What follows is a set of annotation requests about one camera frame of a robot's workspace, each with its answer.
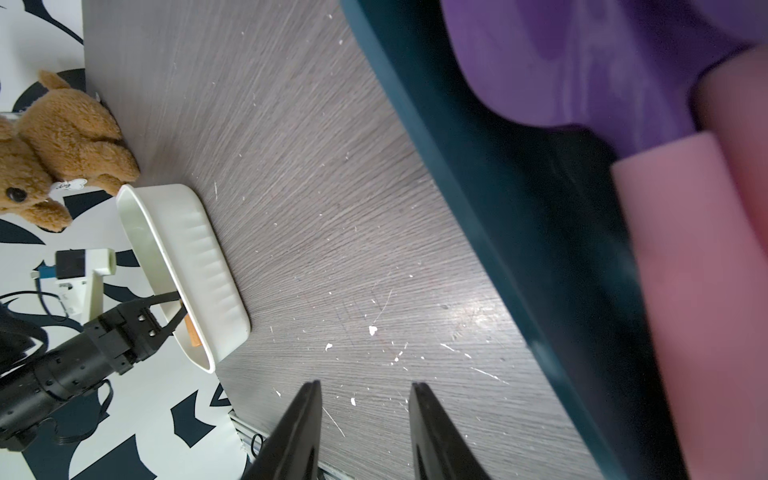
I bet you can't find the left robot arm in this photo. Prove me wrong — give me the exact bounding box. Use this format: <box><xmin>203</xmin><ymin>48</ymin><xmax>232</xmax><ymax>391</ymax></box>
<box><xmin>1</xmin><ymin>292</ymin><xmax>187</xmax><ymax>452</ymax></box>

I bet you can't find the green shovel wooden handle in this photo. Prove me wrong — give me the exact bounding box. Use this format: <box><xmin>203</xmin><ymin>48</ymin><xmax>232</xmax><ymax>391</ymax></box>
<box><xmin>184</xmin><ymin>314</ymin><xmax>202</xmax><ymax>347</ymax></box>

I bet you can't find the purple scoop pink handle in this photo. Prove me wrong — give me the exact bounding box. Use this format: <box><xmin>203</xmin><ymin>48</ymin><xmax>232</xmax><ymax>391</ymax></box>
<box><xmin>441</xmin><ymin>0</ymin><xmax>767</xmax><ymax>157</ymax></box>

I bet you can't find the brown teddy bear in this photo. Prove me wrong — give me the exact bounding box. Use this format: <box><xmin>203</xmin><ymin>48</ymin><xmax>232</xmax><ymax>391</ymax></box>
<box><xmin>1</xmin><ymin>70</ymin><xmax>140</xmax><ymax>232</ymax></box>

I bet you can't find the white storage tray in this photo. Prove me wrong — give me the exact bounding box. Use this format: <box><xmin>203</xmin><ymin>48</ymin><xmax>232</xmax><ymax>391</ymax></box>
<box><xmin>115</xmin><ymin>184</ymin><xmax>251</xmax><ymax>374</ymax></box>

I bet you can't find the purple pointed shovel pink handle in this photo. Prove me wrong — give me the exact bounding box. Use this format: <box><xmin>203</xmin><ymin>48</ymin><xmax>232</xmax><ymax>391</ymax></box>
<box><xmin>693</xmin><ymin>45</ymin><xmax>767</xmax><ymax>246</ymax></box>

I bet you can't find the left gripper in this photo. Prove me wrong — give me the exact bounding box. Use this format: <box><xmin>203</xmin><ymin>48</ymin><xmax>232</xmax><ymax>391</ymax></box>
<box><xmin>1</xmin><ymin>291</ymin><xmax>187</xmax><ymax>432</ymax></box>

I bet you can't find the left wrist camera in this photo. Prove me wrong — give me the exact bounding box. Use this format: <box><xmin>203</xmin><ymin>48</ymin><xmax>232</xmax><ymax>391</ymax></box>
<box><xmin>30</xmin><ymin>248</ymin><xmax>117</xmax><ymax>323</ymax></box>

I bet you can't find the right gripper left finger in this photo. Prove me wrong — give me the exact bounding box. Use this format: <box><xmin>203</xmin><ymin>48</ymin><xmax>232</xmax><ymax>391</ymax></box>
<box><xmin>241</xmin><ymin>380</ymin><xmax>322</xmax><ymax>480</ymax></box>

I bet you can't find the teal storage box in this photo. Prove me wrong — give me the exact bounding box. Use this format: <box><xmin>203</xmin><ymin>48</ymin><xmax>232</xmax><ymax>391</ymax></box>
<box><xmin>342</xmin><ymin>1</ymin><xmax>693</xmax><ymax>479</ymax></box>

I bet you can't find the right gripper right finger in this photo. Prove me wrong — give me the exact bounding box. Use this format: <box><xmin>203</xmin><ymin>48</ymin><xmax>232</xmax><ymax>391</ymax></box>
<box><xmin>408</xmin><ymin>382</ymin><xmax>490</xmax><ymax>480</ymax></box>

